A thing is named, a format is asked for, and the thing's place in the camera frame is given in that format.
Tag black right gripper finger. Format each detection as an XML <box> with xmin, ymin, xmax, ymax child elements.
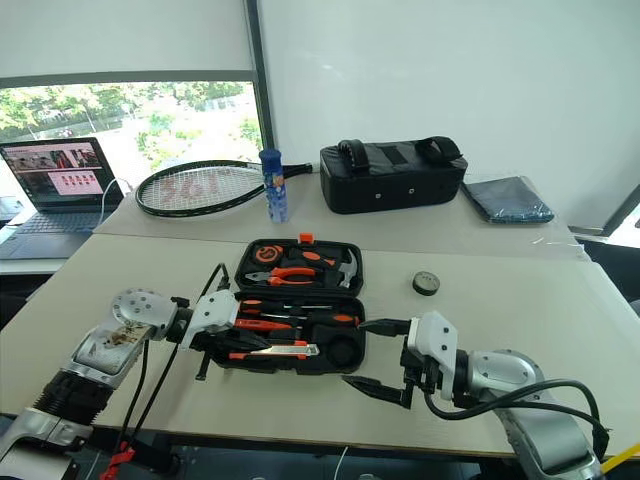
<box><xmin>360</xmin><ymin>317</ymin><xmax>412</xmax><ymax>338</ymax></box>
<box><xmin>341</xmin><ymin>375</ymin><xmax>417</xmax><ymax>411</ymax></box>

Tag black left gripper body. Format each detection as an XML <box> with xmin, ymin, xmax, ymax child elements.
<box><xmin>189</xmin><ymin>326</ymin><xmax>241</xmax><ymax>383</ymax></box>

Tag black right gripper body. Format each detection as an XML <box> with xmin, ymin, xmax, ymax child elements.
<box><xmin>399</xmin><ymin>335</ymin><xmax>446</xmax><ymax>402</ymax></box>

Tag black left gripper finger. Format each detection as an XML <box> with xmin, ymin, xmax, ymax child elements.
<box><xmin>226</xmin><ymin>329</ymin><xmax>272</xmax><ymax>354</ymax></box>
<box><xmin>213</xmin><ymin>345</ymin><xmax>267</xmax><ymax>361</ymax></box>

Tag orange voltage tester pen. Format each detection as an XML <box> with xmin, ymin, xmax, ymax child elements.
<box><xmin>233</xmin><ymin>317</ymin><xmax>302</xmax><ymax>333</ymax></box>

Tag long orange black screwdriver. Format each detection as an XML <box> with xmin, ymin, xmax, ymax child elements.
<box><xmin>238</xmin><ymin>298</ymin><xmax>335</xmax><ymax>315</ymax></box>

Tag orange black utility knife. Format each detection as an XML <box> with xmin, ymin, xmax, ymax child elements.
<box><xmin>227</xmin><ymin>340</ymin><xmax>322</xmax><ymax>363</ymax></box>

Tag short orange black screwdriver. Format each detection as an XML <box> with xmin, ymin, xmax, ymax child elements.
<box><xmin>258</xmin><ymin>311</ymin><xmax>362</xmax><ymax>327</ymax></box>

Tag black tool case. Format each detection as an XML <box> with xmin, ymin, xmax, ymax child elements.
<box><xmin>203</xmin><ymin>231</ymin><xmax>369</xmax><ymax>377</ymax></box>

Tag black electrical tape roll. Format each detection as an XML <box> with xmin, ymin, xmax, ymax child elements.
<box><xmin>411</xmin><ymin>270</ymin><xmax>443</xmax><ymax>298</ymax></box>

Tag orange black tape measure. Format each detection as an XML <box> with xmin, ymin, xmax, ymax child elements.
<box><xmin>251</xmin><ymin>243</ymin><xmax>282</xmax><ymax>264</ymax></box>

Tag black zippered carry bag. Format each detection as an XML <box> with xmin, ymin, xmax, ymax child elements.
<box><xmin>319</xmin><ymin>135</ymin><xmax>470</xmax><ymax>216</ymax></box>

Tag black tennis racket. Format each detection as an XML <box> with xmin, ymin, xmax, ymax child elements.
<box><xmin>135</xmin><ymin>159</ymin><xmax>314</xmax><ymax>219</ymax></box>

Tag blue patterned bottle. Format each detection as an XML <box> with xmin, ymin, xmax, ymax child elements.
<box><xmin>257</xmin><ymin>147</ymin><xmax>292</xmax><ymax>224</ymax></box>

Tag blue folded cloth in plastic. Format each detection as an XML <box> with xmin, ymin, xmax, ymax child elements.
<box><xmin>459</xmin><ymin>175</ymin><xmax>556</xmax><ymax>225</ymax></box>

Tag black open laptop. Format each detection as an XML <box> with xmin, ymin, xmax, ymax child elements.
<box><xmin>0</xmin><ymin>136</ymin><xmax>126</xmax><ymax>262</ymax></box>

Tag white roller blind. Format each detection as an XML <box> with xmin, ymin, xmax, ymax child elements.
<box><xmin>0</xmin><ymin>0</ymin><xmax>257</xmax><ymax>87</ymax></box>

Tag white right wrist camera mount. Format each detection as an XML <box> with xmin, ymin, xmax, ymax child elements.
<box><xmin>405</xmin><ymin>310</ymin><xmax>459</xmax><ymax>403</ymax></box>

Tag claw hammer orange black handle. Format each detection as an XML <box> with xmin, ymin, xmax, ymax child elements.
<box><xmin>286</xmin><ymin>248</ymin><xmax>361</xmax><ymax>291</ymax></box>

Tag orange handled pliers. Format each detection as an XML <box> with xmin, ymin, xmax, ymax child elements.
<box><xmin>244</xmin><ymin>266</ymin><xmax>319</xmax><ymax>288</ymax></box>

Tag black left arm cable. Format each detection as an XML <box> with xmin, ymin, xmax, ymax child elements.
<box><xmin>116</xmin><ymin>262</ymin><xmax>233</xmax><ymax>454</ymax></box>

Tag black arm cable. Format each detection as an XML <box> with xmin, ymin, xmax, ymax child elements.
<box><xmin>423</xmin><ymin>378</ymin><xmax>613</xmax><ymax>459</ymax></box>
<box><xmin>116</xmin><ymin>262</ymin><xmax>233</xmax><ymax>454</ymax></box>

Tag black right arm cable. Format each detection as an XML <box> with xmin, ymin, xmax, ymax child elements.
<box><xmin>423</xmin><ymin>378</ymin><xmax>613</xmax><ymax>459</ymax></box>

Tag white laptop charging cable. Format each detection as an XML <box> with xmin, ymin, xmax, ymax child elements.
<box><xmin>97</xmin><ymin>176</ymin><xmax>134</xmax><ymax>232</ymax></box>

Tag yellow strap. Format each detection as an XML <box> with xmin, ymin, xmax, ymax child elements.
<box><xmin>599</xmin><ymin>441</ymin><xmax>640</xmax><ymax>474</ymax></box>

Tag dark window frame pillar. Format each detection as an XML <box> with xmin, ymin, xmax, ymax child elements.
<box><xmin>244</xmin><ymin>0</ymin><xmax>282</xmax><ymax>162</ymax></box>

